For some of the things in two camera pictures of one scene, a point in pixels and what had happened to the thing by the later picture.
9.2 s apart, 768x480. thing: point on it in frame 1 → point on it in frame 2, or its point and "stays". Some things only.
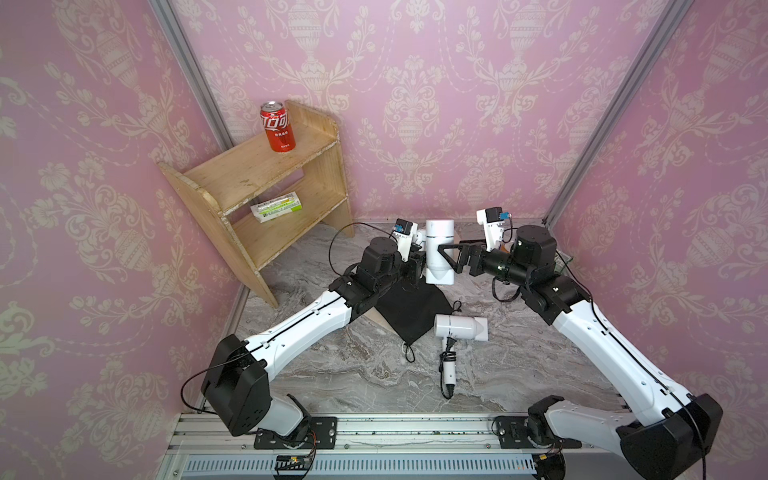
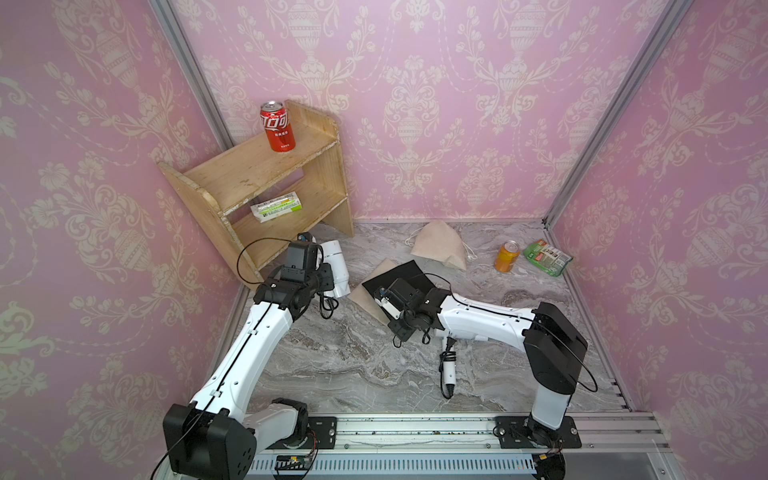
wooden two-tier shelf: [259, 199] stays
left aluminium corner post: [168, 19] stays
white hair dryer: [438, 270] → [333, 255]
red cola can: [280, 136] stays
